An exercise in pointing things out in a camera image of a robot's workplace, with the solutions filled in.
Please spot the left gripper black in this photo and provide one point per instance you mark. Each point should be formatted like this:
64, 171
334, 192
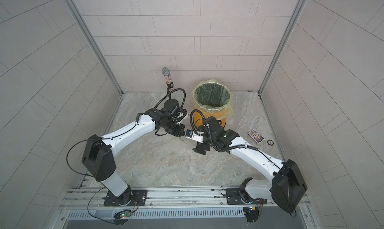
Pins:
179, 132

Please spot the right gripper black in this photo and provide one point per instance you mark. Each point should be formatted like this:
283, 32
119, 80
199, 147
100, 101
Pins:
205, 147

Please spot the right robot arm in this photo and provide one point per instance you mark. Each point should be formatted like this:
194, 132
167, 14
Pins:
285, 185

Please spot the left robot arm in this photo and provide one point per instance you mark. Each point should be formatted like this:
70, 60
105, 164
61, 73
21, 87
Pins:
100, 151

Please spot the microphone on black stand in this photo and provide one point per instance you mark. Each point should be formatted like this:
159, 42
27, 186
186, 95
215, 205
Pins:
167, 74

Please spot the orange trash bin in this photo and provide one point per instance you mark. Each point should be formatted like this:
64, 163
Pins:
210, 116

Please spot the purple patterned card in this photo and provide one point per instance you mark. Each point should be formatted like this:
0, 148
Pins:
256, 137

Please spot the right circuit board module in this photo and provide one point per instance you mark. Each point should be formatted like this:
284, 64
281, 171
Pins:
252, 214

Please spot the circuit board module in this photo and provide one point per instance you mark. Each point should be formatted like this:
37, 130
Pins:
120, 218
252, 214

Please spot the left circuit board module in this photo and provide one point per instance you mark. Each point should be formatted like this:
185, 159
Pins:
120, 218

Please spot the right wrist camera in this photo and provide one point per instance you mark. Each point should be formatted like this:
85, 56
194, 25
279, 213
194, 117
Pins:
198, 136

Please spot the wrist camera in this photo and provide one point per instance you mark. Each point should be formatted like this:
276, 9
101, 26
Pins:
198, 136
178, 114

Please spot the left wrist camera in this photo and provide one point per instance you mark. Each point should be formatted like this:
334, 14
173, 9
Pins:
178, 114

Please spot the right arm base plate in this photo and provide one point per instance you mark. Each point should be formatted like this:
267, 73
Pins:
240, 197

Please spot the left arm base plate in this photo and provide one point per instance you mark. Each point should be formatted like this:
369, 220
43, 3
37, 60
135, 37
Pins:
129, 198

